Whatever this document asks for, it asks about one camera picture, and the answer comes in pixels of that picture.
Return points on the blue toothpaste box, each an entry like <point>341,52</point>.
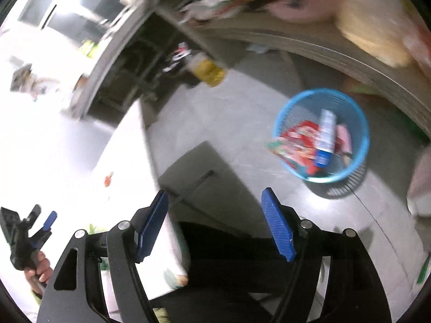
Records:
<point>326,134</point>

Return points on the blue mesh wastebasket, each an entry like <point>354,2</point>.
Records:
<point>360,121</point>

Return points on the kitchen window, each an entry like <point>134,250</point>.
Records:
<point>84,3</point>

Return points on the person's black trousers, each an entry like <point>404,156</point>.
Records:
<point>229,262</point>

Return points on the wooden shelf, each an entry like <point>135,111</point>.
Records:
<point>303,43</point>

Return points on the yellow detergent bottle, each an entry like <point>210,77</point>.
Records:
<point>89,47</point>

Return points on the yellow bag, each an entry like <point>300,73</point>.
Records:
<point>370,33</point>

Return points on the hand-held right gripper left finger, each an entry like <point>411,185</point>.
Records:
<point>153,225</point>

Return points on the grey kitchen counter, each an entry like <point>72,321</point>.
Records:
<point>111,50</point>

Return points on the cooking oil bottle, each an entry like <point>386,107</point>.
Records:
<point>207,70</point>

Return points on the pink basin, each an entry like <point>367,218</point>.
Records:
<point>303,6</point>

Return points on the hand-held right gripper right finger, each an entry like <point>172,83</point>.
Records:
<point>277,225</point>

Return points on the red snack bag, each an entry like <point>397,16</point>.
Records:
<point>296,144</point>

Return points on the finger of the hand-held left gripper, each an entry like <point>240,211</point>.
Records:
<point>35,212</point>
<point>50,220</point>

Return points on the person's left hand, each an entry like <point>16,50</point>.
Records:
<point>43,269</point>

